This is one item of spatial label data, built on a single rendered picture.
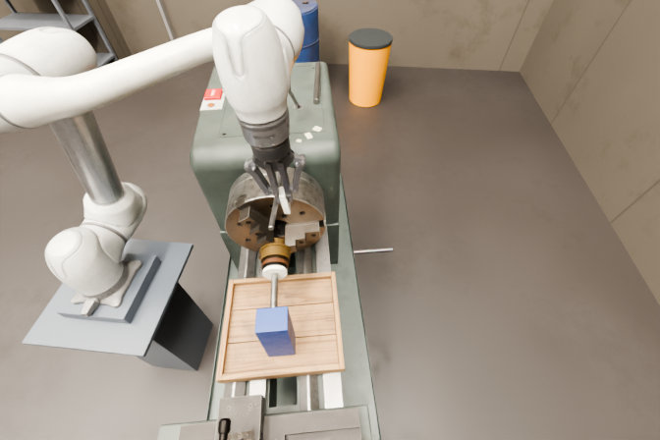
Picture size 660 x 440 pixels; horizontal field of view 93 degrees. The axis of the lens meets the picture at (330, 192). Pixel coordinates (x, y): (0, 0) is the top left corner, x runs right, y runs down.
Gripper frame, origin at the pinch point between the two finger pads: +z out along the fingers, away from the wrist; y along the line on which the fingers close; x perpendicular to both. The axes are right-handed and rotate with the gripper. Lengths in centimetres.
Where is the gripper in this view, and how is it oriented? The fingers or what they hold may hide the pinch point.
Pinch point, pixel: (284, 200)
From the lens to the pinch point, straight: 75.6
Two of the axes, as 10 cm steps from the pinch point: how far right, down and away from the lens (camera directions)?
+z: 0.4, 6.4, 7.7
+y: 9.9, -1.0, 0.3
